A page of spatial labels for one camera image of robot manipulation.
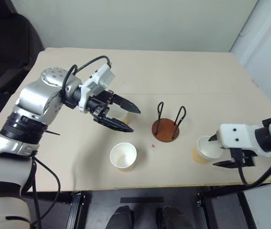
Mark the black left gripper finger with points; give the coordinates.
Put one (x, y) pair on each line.
(127, 105)
(116, 124)

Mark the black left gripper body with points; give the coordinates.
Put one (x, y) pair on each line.
(99, 102)

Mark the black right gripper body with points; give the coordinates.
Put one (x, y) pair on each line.
(244, 157)

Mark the white paper cup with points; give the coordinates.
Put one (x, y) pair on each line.
(123, 156)
(120, 115)
(206, 149)

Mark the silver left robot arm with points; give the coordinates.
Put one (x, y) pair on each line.
(33, 95)

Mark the black tape strip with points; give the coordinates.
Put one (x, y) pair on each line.
(142, 200)

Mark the dark rounded shape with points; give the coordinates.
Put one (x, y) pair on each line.
(121, 218)

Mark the black office chair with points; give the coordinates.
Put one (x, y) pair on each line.
(9, 47)

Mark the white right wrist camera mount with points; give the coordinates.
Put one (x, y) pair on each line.
(235, 136)

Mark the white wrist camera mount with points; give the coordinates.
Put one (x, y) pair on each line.
(235, 136)
(99, 76)

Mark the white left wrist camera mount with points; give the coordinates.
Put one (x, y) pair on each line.
(99, 76)

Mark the black table frame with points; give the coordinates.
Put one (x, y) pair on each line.
(223, 205)

